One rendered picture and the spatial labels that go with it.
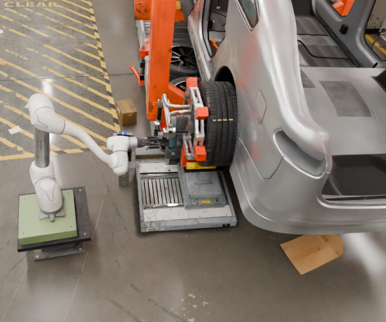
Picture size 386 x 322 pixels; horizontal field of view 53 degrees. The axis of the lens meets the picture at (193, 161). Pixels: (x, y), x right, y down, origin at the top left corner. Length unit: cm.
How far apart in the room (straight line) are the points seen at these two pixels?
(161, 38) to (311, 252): 216
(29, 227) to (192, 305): 130
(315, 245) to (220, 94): 162
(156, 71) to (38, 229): 149
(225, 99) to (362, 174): 114
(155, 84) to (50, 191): 120
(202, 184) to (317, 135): 166
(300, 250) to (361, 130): 112
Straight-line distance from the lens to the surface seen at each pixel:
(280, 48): 228
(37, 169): 292
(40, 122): 245
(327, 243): 366
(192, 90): 287
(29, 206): 308
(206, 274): 316
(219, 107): 272
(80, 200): 315
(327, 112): 321
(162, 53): 309
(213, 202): 336
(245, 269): 326
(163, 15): 294
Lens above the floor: 276
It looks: 45 degrees down
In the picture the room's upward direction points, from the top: 10 degrees clockwise
